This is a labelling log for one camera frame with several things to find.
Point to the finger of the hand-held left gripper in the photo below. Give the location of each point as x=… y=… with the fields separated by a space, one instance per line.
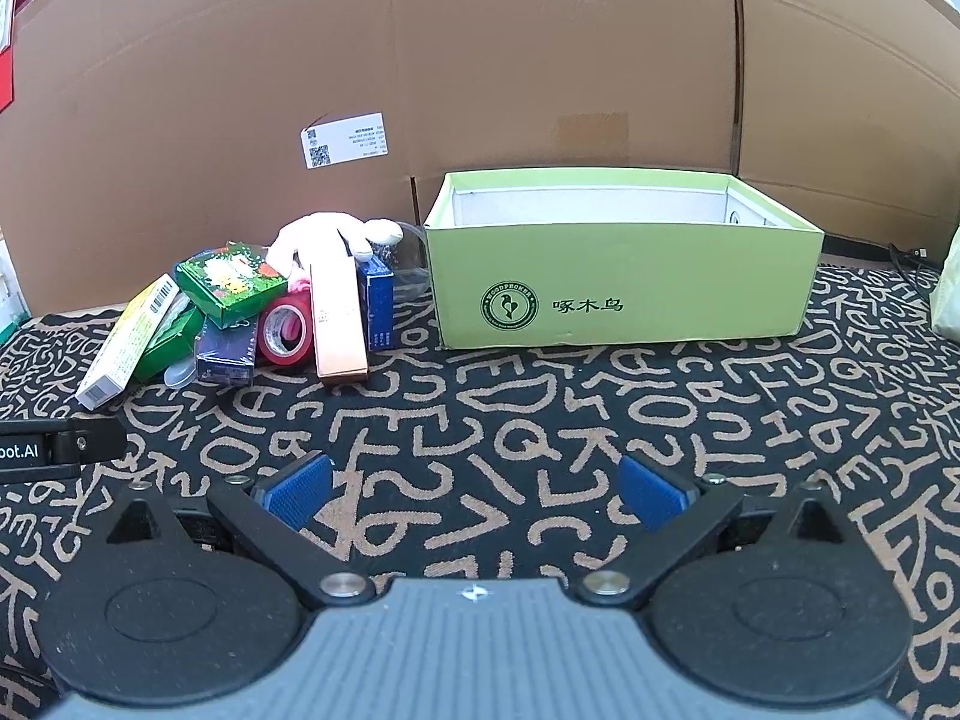
x=86 y=441

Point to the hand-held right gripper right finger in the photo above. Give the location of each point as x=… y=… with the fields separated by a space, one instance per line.
x=652 y=491

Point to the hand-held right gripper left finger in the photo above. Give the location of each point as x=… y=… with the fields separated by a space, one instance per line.
x=300 y=487

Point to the blue rectangular box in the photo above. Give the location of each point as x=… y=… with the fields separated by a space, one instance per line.
x=377 y=307

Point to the green cardboard box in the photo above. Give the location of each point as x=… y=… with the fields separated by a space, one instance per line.
x=630 y=277

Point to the white glove pink cuff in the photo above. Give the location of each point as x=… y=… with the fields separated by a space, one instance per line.
x=315 y=236

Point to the white yellow carton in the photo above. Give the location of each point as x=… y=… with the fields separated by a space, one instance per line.
x=124 y=349

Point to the clear plastic spoon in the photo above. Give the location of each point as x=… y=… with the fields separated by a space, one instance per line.
x=180 y=375

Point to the green packet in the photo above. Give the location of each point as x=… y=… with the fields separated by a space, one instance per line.
x=169 y=345

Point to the black tan patterned mat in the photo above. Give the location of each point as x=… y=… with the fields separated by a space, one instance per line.
x=525 y=405

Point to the dark blue packet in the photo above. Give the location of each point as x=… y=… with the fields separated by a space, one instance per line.
x=225 y=352

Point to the red tape roll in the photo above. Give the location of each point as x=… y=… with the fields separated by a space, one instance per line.
x=289 y=330

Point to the green floral box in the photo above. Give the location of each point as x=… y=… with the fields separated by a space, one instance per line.
x=232 y=277

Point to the clear plastic packet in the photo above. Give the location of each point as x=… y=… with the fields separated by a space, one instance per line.
x=411 y=259

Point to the white shipping label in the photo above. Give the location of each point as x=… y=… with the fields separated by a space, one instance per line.
x=345 y=142

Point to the pale shopping bag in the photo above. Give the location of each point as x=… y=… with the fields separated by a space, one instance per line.
x=949 y=292

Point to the red white panel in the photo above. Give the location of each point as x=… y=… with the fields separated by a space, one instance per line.
x=11 y=22

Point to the large cardboard box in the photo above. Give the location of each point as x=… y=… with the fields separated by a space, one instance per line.
x=840 y=90
x=375 y=52

